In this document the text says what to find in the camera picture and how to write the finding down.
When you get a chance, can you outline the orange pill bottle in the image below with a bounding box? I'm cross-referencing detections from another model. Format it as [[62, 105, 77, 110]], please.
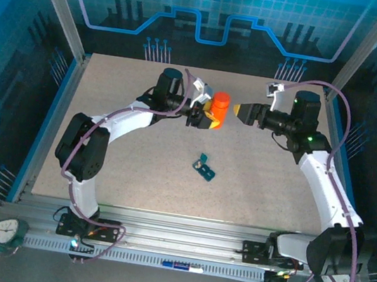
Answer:
[[206, 103, 229, 132]]

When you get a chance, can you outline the teal pill box Wed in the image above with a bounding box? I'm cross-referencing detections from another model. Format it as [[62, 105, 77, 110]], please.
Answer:
[[191, 151, 210, 173]]

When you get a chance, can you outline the blue table edge strip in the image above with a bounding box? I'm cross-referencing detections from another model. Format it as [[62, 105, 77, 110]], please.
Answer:
[[11, 50, 83, 210], [316, 95, 373, 209]]

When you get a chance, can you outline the blue white marker pen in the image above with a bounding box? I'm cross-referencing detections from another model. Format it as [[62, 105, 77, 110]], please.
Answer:
[[160, 259, 205, 275]]

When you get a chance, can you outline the round green clock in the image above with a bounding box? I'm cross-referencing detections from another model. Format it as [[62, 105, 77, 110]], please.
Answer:
[[0, 215, 30, 259]]

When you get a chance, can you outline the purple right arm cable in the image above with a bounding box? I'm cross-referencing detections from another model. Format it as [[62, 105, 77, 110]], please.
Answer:
[[254, 75, 377, 282]]

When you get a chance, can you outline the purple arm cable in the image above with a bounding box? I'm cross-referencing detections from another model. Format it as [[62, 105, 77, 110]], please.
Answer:
[[48, 53, 197, 276], [254, 75, 377, 282]]

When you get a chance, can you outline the aluminium frame post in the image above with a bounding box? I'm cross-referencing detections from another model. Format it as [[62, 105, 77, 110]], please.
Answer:
[[13, 0, 100, 65], [324, 0, 377, 106]]

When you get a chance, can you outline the aluminium frame rail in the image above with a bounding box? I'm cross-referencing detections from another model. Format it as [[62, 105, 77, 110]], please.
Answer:
[[0, 187, 371, 282]]

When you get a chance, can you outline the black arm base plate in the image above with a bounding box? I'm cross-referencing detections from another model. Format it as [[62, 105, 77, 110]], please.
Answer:
[[55, 212, 123, 245], [240, 239, 307, 272]]

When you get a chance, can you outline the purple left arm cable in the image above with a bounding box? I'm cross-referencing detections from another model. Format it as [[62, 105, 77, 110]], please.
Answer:
[[48, 53, 197, 276]]

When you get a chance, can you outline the grey slotted cable duct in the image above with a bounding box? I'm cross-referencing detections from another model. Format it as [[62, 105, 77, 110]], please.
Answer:
[[21, 232, 272, 282]]

